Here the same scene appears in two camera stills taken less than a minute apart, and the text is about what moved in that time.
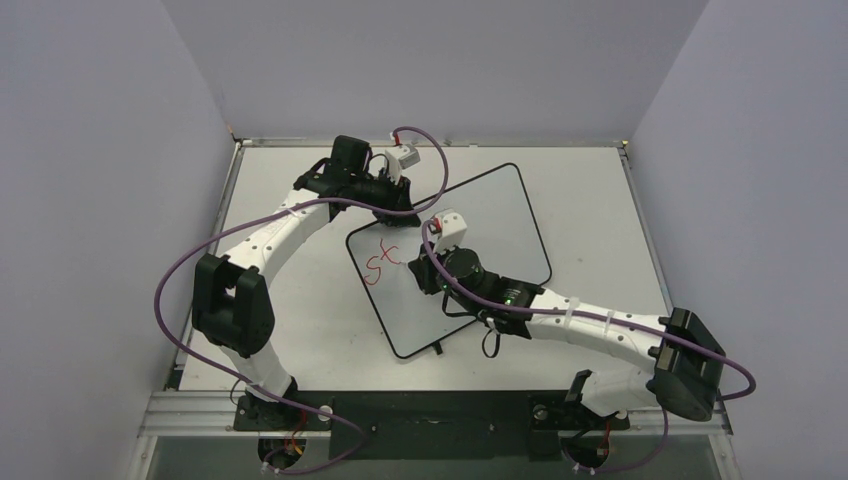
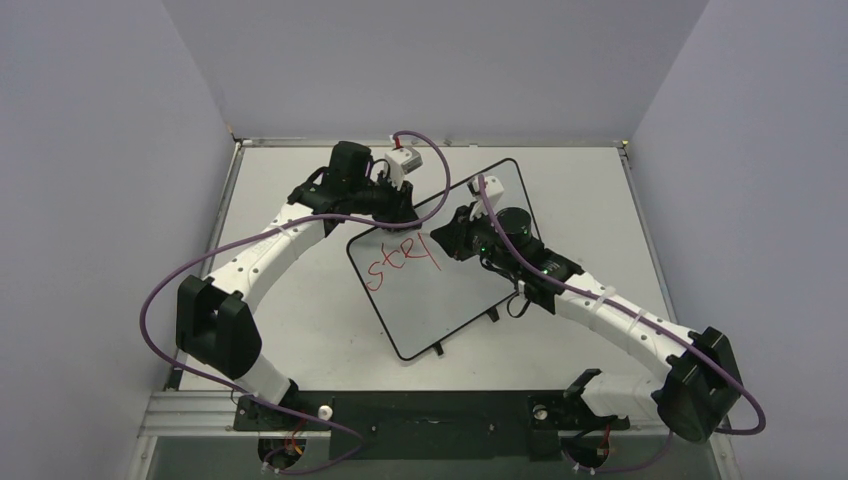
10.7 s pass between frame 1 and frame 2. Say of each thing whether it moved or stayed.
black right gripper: moved
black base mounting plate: stayed
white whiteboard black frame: stayed
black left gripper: stayed
